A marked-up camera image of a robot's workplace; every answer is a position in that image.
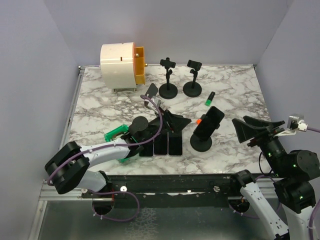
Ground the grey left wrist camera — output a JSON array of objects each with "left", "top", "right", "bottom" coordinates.
[{"left": 148, "top": 96, "right": 161, "bottom": 111}]

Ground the black phone with silver edge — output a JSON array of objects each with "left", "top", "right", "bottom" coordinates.
[{"left": 153, "top": 133, "right": 168, "bottom": 156}]

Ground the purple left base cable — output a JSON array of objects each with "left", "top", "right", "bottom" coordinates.
[{"left": 87, "top": 190, "right": 140, "bottom": 222}]

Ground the purple-edged black phone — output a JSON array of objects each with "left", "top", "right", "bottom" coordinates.
[{"left": 168, "top": 132, "right": 183, "bottom": 156}]

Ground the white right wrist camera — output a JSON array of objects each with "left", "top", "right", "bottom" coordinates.
[{"left": 275, "top": 113, "right": 308, "bottom": 137}]

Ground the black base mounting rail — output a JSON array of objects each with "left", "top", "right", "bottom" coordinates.
[{"left": 81, "top": 173, "right": 241, "bottom": 208}]

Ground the tall black phone stand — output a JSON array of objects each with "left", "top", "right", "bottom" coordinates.
[{"left": 183, "top": 59, "right": 202, "bottom": 98}]

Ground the green plastic bin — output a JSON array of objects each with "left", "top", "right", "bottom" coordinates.
[{"left": 104, "top": 124, "right": 139, "bottom": 163}]

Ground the green and black marker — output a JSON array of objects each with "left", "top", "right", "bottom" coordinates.
[{"left": 205, "top": 91, "right": 216, "bottom": 106}]

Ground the black round-base front stand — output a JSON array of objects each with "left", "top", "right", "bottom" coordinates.
[{"left": 159, "top": 57, "right": 178, "bottom": 100}]

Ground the silver-edged phone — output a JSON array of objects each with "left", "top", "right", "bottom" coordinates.
[{"left": 139, "top": 142, "right": 154, "bottom": 157}]

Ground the white cylindrical drum device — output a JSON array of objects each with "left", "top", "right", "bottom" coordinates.
[{"left": 100, "top": 42, "right": 137, "bottom": 90}]

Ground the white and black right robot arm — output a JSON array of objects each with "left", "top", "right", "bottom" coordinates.
[{"left": 229, "top": 114, "right": 320, "bottom": 240}]

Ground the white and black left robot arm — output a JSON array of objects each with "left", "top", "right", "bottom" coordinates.
[{"left": 44, "top": 110, "right": 191, "bottom": 198}]

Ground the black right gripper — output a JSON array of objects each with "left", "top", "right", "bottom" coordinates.
[{"left": 232, "top": 114, "right": 289, "bottom": 176}]

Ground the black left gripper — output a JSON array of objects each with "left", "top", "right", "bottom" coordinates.
[{"left": 141, "top": 106, "right": 192, "bottom": 144}]

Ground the brown round phone stand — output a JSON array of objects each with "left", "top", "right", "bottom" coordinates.
[{"left": 144, "top": 83, "right": 158, "bottom": 112}]

